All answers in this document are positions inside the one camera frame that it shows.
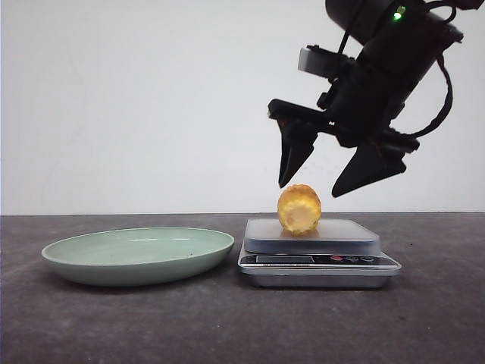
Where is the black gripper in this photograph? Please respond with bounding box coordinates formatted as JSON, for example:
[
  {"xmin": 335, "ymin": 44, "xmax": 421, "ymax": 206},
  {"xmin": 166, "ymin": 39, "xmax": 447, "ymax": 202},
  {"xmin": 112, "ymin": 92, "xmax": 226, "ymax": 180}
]
[{"xmin": 268, "ymin": 62, "xmax": 419, "ymax": 197}]

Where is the yellow corn cob piece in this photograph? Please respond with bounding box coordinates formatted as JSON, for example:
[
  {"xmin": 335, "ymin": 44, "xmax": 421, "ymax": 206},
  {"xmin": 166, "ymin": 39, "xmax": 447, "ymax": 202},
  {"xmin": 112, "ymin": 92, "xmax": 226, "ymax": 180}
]
[{"xmin": 277, "ymin": 184, "xmax": 321, "ymax": 236}]

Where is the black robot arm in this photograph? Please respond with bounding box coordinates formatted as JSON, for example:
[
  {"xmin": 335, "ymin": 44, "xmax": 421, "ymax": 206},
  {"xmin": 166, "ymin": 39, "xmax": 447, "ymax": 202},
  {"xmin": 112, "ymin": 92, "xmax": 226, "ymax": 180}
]
[{"xmin": 268, "ymin": 1, "xmax": 481, "ymax": 197}]

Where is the silver digital kitchen scale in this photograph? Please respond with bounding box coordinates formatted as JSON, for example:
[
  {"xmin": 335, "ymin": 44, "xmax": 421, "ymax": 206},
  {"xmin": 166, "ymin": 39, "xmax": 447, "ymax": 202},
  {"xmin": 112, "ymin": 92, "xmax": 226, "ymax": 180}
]
[{"xmin": 238, "ymin": 218, "xmax": 402, "ymax": 288}]

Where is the green oval plate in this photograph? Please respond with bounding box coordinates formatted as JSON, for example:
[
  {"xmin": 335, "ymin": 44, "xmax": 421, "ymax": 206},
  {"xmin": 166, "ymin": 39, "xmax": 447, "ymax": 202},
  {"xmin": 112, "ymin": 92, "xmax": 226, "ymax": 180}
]
[{"xmin": 41, "ymin": 227, "xmax": 234, "ymax": 287}]

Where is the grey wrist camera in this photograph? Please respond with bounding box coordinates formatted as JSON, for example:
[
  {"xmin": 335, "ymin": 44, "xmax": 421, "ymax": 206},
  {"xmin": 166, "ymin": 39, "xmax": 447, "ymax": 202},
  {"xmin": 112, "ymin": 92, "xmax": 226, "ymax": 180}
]
[{"xmin": 298, "ymin": 45, "xmax": 356, "ymax": 79}]

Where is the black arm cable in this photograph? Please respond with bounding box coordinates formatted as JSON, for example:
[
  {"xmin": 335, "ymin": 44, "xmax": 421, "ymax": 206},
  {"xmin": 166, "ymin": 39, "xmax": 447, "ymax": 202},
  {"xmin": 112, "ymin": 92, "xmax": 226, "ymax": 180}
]
[{"xmin": 390, "ymin": 52, "xmax": 454, "ymax": 138}]

